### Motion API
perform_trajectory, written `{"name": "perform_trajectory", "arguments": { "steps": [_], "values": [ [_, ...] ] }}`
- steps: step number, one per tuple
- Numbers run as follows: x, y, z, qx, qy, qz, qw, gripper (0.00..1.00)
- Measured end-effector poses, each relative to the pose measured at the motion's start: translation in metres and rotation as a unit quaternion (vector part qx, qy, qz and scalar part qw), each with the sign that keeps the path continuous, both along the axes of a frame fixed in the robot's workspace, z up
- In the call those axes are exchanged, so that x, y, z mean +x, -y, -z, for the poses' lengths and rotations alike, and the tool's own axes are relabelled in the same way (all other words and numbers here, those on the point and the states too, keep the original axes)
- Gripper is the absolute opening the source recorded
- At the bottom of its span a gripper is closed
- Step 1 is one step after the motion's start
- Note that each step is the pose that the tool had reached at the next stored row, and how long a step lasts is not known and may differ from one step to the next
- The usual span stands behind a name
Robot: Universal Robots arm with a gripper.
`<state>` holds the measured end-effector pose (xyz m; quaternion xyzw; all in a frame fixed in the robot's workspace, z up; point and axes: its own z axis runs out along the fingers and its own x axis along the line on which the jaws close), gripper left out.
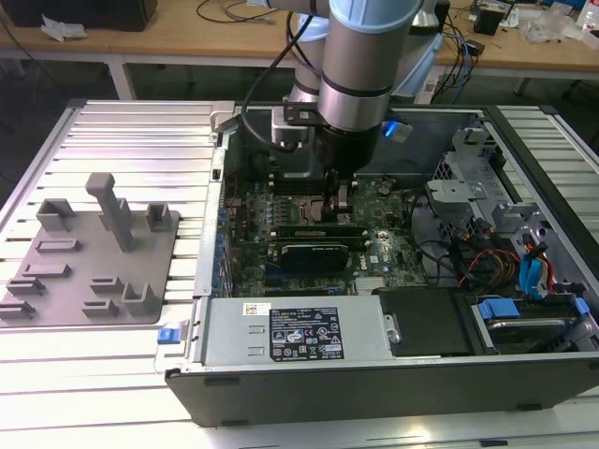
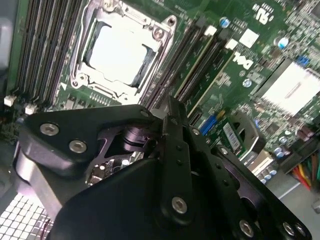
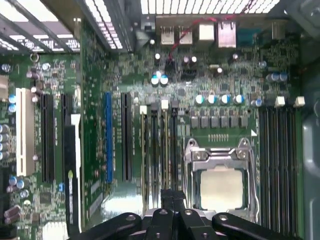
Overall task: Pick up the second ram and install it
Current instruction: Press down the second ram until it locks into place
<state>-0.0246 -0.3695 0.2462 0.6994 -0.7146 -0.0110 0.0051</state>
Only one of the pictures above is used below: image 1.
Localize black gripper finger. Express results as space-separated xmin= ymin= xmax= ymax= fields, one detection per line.
xmin=324 ymin=168 xmax=342 ymax=224
xmin=340 ymin=177 xmax=359 ymax=222

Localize green RAM stick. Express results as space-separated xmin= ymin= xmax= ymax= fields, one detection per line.
xmin=277 ymin=224 xmax=368 ymax=239

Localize CPU socket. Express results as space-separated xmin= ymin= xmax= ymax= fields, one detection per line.
xmin=297 ymin=195 xmax=329 ymax=226

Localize green motherboard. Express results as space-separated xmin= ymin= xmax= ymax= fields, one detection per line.
xmin=219 ymin=175 xmax=430 ymax=298

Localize black graphics card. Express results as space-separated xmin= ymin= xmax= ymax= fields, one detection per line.
xmin=280 ymin=243 xmax=350 ymax=272

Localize silver chipset heat sink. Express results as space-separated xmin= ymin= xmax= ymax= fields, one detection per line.
xmin=354 ymin=276 xmax=392 ymax=296

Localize grey metal drive cage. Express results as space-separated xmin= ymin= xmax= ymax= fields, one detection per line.
xmin=424 ymin=124 xmax=556 ymax=249

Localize black plastic cover plate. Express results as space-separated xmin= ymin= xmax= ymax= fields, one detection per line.
xmin=373 ymin=287 xmax=474 ymax=359

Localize grey power supply unit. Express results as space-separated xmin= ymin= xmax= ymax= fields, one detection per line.
xmin=198 ymin=297 xmax=399 ymax=369

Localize black open PC case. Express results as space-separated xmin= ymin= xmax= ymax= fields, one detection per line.
xmin=164 ymin=103 xmax=599 ymax=429

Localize black desk device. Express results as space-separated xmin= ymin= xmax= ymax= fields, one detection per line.
xmin=472 ymin=7 xmax=505 ymax=35

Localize hard disk in blue carrier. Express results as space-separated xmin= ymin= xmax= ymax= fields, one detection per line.
xmin=472 ymin=297 xmax=589 ymax=355

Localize wooden desk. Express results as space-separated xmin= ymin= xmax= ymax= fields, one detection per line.
xmin=0 ymin=0 xmax=599 ymax=102

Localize clear plastic bags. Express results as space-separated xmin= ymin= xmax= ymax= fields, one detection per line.
xmin=521 ymin=8 xmax=579 ymax=46

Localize grey parts rack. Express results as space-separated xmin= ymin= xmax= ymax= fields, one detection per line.
xmin=0 ymin=173 xmax=182 ymax=327

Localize large black box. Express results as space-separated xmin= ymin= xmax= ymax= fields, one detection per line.
xmin=7 ymin=0 xmax=158 ymax=33

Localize crumpled white paper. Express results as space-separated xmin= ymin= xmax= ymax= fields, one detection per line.
xmin=39 ymin=12 xmax=89 ymax=42

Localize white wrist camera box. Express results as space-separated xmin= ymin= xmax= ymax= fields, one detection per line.
xmin=270 ymin=105 xmax=314 ymax=152

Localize black camera cable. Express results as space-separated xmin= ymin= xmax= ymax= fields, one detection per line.
xmin=239 ymin=8 xmax=329 ymax=153

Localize red and yellow wire bundle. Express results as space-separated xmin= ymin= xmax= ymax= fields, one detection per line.
xmin=456 ymin=247 xmax=520 ymax=289

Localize flat blue wire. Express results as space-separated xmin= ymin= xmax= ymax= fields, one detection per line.
xmin=518 ymin=240 xmax=556 ymax=303

